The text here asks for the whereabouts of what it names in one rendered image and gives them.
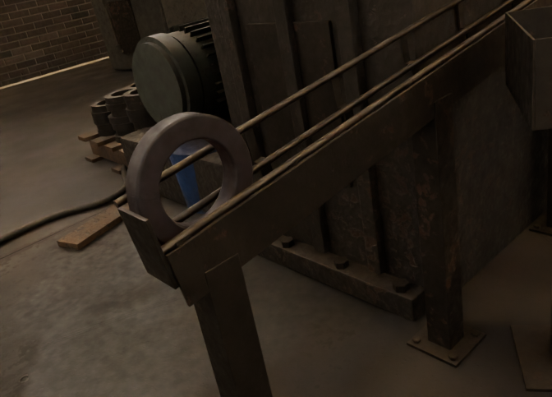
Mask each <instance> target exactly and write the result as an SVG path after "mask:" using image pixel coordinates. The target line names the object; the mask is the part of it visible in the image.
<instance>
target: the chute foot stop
mask: <svg viewBox="0 0 552 397"><path fill-rule="evenodd" d="M117 209H118V211H119V214H120V216H121V217H122V220H123V222H124V224H125V225H126V229H127V231H128V233H129V234H130V236H131V240H132V241H133V243H134V245H135V247H136V250H137V251H138V254H139V256H140V258H141V260H142V262H143V264H144V267H145V269H146V271H147V273H149V274H150V275H152V276H154V277H155V278H156V279H159V280H160V281H162V282H164V283H165V284H167V285H168V286H170V287H172V288H173V289H177V288H178V285H177V281H176V280H175V278H174V276H173V273H172V271H171V268H170V266H169V264H168V261H167V259H166V257H165V255H164V253H163V250H162V248H161V246H160V244H159V241H158V239H157V237H156V235H155V232H154V230H153V228H152V225H151V223H150V221H149V220H148V219H146V218H145V217H143V216H141V215H138V214H136V213H134V212H132V211H130V210H127V209H125V208H123V207H119V208H117Z"/></svg>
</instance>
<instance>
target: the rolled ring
mask: <svg viewBox="0 0 552 397"><path fill-rule="evenodd" d="M196 139H203V140H205V141H208V142H209V143H210V144H211V145H212V146H213V147H214V148H215V149H216V150H217V152H218V155H219V157H220V159H221V162H222V166H223V183H222V187H221V190H220V193H219V195H218V198H217V200H216V201H215V203H214V204H213V205H212V207H211V208H210V209H209V210H208V211H207V212H206V213H205V214H204V215H202V216H201V217H199V218H198V219H195V220H192V221H190V222H184V223H181V222H175V221H174V220H173V219H171V218H170V217H169V216H168V214H167V213H166V211H165V210H164V208H163V205H162V202H161V199H160V193H159V184H160V178H161V174H162V172H163V168H164V165H165V164H166V162H167V161H168V159H169V157H170V156H171V154H172V153H173V152H174V151H175V150H176V149H177V148H178V147H179V146H181V145H183V144H184V143H186V142H188V141H192V140H196ZM252 181H253V168H252V161H251V155H250V151H249V149H248V147H247V145H246V143H245V141H244V139H243V137H242V136H241V134H240V133H239V132H238V131H237V129H236V128H235V127H234V126H233V125H231V124H230V123H229V122H227V121H225V120H224V119H222V118H219V117H217V116H214V115H211V114H206V113H195V112H184V113H177V114H173V115H172V116H169V117H167V118H165V119H163V120H161V121H160V122H158V123H156V124H155V125H154V126H153V127H151V128H150V129H149V130H148V131H147V132H146V133H145V135H144V136H143V137H142V138H141V140H140V141H139V143H138V145H137V146H136V148H135V150H134V152H133V154H132V156H131V159H130V162H129V165H128V169H127V173H126V198H127V203H128V205H129V209H130V211H132V212H134V213H136V214H138V215H141V216H143V217H145V218H146V219H148V220H149V221H150V223H151V225H152V228H153V230H154V232H155V235H156V237H157V239H158V241H159V242H160V243H162V244H164V243H166V242H167V241H169V240H170V239H172V238H174V237H175V236H177V235H178V234H179V233H181V232H182V231H183V230H185V229H187V228H188V227H190V226H191V225H193V224H194V223H195V222H197V221H198V220H200V219H202V218H203V217H205V216H206V215H207V214H209V213H210V212H212V211H213V210H215V209H217V208H218V207H219V206H221V205H222V204H223V203H225V202H226V201H228V200H230V199H231V198H233V197H234V196H235V195H237V194H238V193H240V192H242V191H243V190H245V189H246V188H248V187H249V186H250V185H251V184H252Z"/></svg>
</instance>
